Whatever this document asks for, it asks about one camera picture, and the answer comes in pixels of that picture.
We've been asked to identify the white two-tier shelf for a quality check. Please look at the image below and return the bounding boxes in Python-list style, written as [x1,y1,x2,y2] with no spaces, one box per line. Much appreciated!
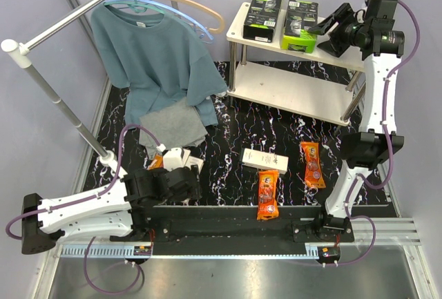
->
[227,2,364,126]

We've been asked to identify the white slotted cable duct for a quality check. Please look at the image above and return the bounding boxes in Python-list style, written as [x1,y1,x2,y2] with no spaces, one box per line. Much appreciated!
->
[61,244,153,259]

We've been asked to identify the black green razor box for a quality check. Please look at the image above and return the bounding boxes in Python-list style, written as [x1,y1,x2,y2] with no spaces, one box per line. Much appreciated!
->
[280,0,318,53]

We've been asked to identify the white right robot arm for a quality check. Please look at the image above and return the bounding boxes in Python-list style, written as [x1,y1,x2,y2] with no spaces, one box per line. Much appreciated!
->
[308,0,405,242]

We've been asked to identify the aluminium rail frame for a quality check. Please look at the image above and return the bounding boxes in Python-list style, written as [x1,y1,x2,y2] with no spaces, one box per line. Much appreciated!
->
[352,218,421,246]

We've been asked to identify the orange snack packet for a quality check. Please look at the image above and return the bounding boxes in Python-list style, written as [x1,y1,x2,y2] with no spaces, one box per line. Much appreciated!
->
[257,170,279,220]
[147,155,163,170]
[300,142,326,189]

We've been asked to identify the black razor box on shelf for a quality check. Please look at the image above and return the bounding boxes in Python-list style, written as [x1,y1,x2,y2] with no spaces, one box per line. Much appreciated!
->
[242,0,282,43]

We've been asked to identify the metal clothes rack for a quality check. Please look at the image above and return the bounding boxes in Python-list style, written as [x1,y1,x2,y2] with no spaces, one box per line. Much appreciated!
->
[0,0,173,175]

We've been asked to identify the teal t-shirt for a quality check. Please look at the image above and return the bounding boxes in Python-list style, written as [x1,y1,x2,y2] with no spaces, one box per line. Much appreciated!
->
[90,4,228,126]

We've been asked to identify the orange snack packet right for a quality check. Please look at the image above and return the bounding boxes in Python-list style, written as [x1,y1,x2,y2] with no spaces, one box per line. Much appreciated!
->
[300,142,326,189]

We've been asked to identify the white Harry's box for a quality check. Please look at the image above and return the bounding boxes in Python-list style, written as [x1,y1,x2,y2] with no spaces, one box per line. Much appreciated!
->
[183,148,204,173]

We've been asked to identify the long white cosmetic box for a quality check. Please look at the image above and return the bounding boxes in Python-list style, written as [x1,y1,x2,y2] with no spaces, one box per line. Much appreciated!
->
[240,148,289,175]

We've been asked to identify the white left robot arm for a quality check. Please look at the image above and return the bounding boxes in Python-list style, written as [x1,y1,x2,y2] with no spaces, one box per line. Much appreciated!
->
[21,165,201,255]

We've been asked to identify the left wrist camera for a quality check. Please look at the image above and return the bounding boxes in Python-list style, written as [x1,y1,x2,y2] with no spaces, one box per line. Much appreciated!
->
[156,144,185,171]

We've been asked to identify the blue plastic hanger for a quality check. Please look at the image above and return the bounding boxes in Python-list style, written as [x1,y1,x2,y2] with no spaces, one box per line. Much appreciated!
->
[103,0,215,44]

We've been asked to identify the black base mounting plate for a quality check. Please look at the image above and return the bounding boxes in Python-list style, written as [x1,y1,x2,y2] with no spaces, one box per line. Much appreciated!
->
[132,206,354,258]

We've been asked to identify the orange snack packet left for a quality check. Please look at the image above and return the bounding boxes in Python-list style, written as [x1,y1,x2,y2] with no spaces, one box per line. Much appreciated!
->
[147,155,163,170]

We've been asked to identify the black marble pattern mat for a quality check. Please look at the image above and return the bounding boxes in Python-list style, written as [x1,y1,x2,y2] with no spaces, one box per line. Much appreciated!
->
[81,60,398,218]

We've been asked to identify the grey folded cloth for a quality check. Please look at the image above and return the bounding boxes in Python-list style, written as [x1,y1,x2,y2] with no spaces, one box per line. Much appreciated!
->
[140,98,208,149]

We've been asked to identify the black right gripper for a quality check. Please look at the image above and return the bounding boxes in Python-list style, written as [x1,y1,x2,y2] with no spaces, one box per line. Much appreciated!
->
[307,2,367,58]

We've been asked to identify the orange snack packet middle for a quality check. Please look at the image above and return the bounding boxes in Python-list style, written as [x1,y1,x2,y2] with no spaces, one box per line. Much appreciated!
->
[257,170,279,220]

